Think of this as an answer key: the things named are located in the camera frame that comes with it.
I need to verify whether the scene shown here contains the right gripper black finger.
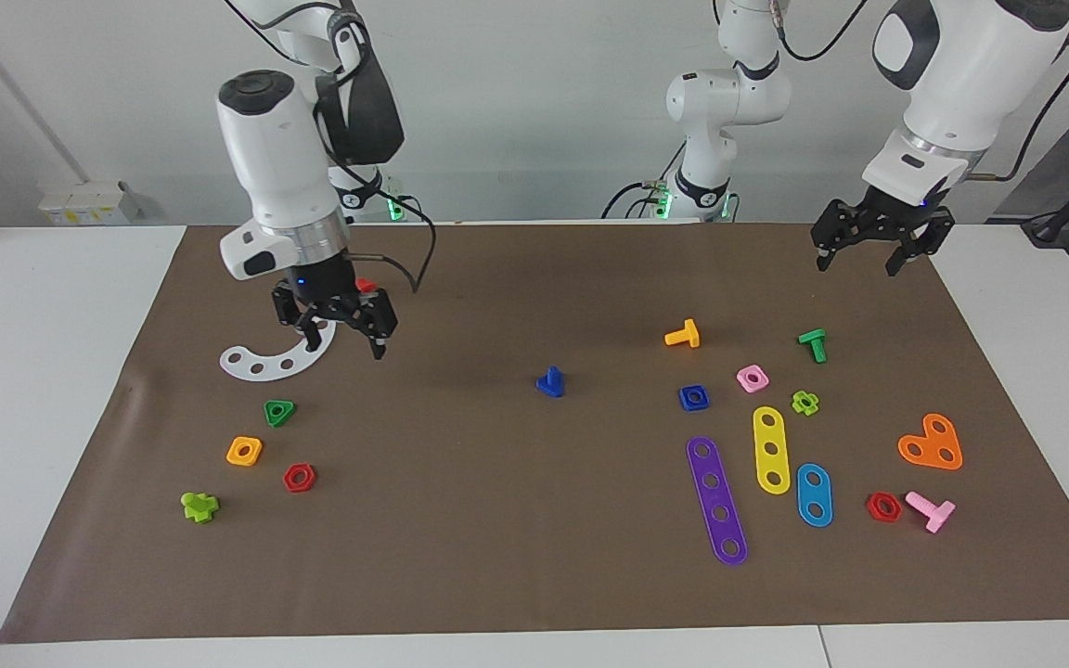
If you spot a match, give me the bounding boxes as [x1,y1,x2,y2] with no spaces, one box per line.
[272,288,324,353]
[354,289,398,361]

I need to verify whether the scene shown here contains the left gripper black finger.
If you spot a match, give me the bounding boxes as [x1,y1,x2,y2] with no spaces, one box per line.
[885,210,956,277]
[811,198,856,273]

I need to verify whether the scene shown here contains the pink plastic screw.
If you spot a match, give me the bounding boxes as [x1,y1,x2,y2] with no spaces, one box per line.
[904,490,957,534]

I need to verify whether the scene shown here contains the white curved perforated plate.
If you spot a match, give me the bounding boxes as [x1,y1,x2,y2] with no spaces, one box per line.
[219,320,338,382]

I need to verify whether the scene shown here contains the orange heart plate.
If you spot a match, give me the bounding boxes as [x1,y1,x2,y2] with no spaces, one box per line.
[897,413,964,471]

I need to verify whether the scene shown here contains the yellow three-hole plate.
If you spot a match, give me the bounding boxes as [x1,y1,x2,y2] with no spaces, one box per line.
[753,406,792,495]

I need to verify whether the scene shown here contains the white box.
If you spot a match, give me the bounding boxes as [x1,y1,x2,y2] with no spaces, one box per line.
[38,180,141,226]

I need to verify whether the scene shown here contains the brown table mat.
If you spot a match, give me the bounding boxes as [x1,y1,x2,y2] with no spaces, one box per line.
[0,223,1069,644]

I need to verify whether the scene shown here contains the blue two-hole plate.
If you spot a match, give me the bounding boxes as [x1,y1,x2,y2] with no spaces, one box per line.
[795,463,834,529]

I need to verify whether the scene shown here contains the purple four-hole plate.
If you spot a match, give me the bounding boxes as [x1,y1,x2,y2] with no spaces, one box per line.
[686,436,749,567]

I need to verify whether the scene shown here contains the black left base cable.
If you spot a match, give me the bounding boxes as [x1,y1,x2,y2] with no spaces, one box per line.
[601,180,675,221]

